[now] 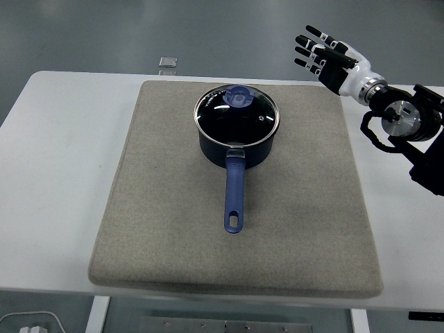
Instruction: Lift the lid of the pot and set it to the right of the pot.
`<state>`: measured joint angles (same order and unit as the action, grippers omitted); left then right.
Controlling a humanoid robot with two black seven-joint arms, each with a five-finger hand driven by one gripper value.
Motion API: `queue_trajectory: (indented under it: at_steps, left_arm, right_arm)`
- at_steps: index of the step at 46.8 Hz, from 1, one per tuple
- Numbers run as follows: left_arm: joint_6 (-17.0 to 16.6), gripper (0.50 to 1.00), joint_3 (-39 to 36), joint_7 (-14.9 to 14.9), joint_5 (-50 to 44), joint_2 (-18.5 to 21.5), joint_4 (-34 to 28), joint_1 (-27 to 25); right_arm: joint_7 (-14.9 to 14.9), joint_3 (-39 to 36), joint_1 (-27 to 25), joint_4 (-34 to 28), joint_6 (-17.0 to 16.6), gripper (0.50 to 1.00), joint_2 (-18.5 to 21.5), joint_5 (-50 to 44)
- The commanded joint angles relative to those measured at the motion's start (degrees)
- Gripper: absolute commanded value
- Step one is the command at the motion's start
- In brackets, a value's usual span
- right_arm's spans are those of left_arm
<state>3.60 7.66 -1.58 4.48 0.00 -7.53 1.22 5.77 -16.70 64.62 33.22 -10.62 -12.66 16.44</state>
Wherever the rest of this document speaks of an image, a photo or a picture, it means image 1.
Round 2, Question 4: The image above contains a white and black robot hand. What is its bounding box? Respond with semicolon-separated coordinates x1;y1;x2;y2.
293;24;385;98

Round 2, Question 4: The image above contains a white rounded tray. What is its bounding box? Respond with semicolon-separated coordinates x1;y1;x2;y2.
0;310;65;333

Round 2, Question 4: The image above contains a glass pot lid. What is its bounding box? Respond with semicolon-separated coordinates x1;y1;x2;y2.
193;84;281;148

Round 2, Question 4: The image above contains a dark blue saucepan with handle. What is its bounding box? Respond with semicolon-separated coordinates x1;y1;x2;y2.
196;116;280;235

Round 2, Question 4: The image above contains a white table leg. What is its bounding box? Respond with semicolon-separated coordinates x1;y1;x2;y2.
85;296;112;333
350;308;370;333

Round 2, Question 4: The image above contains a beige fabric mat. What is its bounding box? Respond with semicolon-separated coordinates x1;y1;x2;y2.
87;80;384;298

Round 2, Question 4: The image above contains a black flat bar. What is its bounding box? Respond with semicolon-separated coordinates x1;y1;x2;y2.
407;311;444;321

